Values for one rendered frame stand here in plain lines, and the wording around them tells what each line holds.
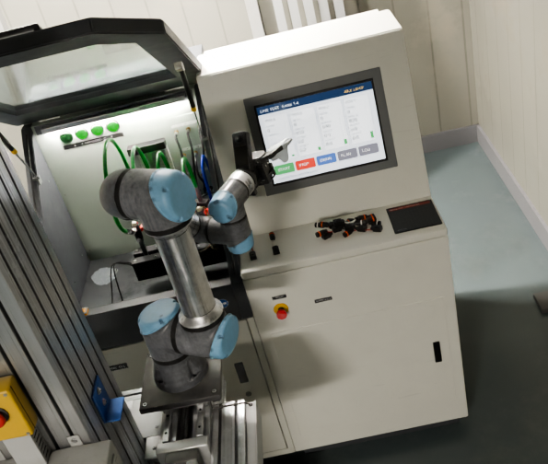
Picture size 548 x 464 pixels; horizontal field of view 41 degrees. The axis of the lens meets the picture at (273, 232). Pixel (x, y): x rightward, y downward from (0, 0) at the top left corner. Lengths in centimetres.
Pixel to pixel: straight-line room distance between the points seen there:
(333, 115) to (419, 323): 80
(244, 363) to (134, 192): 121
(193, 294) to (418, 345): 120
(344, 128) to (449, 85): 233
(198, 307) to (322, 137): 96
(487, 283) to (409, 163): 132
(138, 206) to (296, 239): 101
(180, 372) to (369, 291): 84
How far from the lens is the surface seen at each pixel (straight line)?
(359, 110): 253
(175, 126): 277
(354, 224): 251
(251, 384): 278
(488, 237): 408
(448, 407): 301
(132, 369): 273
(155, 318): 190
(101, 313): 258
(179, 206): 162
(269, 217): 260
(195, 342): 184
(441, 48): 471
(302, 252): 247
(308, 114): 251
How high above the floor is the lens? 238
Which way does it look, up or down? 32 degrees down
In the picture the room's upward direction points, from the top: 15 degrees counter-clockwise
